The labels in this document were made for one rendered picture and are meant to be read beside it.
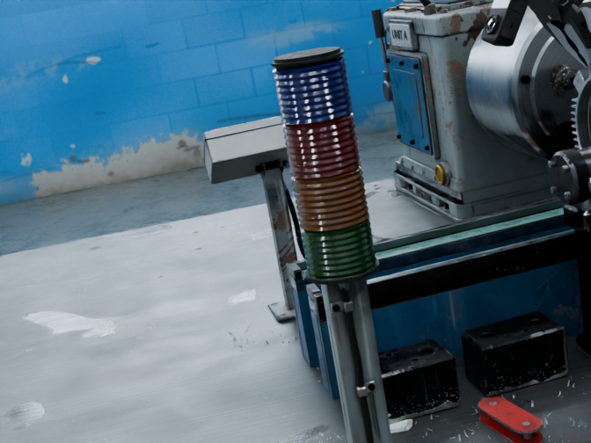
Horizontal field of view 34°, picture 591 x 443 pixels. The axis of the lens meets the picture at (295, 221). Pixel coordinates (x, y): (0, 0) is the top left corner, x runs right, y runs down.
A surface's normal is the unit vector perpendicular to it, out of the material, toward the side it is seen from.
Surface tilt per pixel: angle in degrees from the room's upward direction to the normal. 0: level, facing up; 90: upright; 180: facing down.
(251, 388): 0
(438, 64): 90
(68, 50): 90
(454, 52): 90
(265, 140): 54
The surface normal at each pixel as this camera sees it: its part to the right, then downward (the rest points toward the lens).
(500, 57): -0.92, -0.25
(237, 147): 0.10, -0.37
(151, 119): 0.14, 0.25
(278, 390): -0.17, -0.95
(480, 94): -0.95, 0.25
